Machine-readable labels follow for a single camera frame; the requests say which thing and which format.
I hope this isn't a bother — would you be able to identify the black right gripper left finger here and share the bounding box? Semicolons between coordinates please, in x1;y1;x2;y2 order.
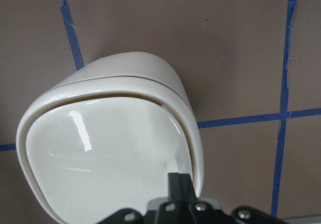
168;173;181;202

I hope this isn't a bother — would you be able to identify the white trash can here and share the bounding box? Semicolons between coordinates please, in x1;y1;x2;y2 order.
16;52;204;223

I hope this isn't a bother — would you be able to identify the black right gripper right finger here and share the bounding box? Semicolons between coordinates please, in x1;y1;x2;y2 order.
179;173;197;203

